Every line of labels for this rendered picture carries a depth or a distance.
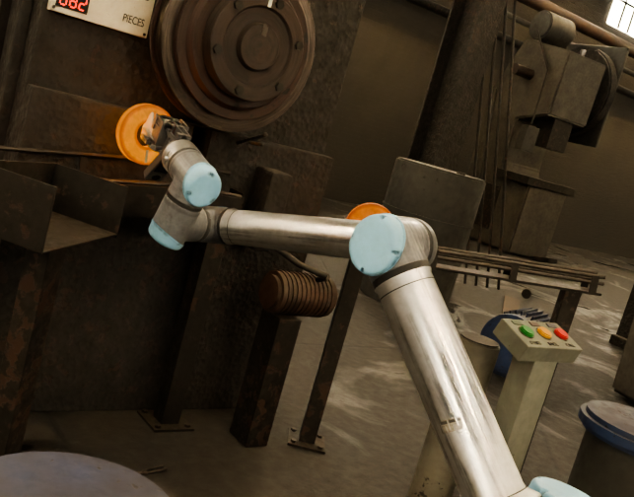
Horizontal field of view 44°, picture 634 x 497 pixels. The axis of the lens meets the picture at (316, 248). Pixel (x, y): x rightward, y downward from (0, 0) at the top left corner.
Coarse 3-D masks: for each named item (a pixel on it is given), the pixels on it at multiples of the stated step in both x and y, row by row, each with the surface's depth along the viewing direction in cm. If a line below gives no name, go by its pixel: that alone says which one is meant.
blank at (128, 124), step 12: (132, 108) 197; (144, 108) 198; (156, 108) 200; (120, 120) 197; (132, 120) 197; (144, 120) 199; (120, 132) 196; (132, 132) 198; (120, 144) 197; (132, 144) 199; (132, 156) 199; (144, 156) 201; (156, 156) 203
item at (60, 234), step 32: (0, 192) 156; (32, 192) 154; (64, 192) 182; (96, 192) 179; (0, 224) 157; (32, 224) 154; (64, 224) 176; (96, 224) 180; (32, 256) 170; (64, 256) 174; (32, 288) 171; (32, 320) 171; (32, 352) 174; (0, 384) 175; (32, 384) 178; (0, 416) 176; (0, 448) 176
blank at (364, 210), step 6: (366, 204) 233; (372, 204) 233; (378, 204) 233; (354, 210) 233; (360, 210) 233; (366, 210) 233; (372, 210) 233; (378, 210) 233; (384, 210) 233; (348, 216) 233; (354, 216) 233; (360, 216) 233; (366, 216) 233
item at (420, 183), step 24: (408, 168) 472; (432, 168) 464; (408, 192) 470; (432, 192) 464; (456, 192) 465; (480, 192) 478; (408, 216) 470; (432, 216) 466; (456, 216) 469; (456, 240) 474; (456, 264) 482; (360, 288) 498
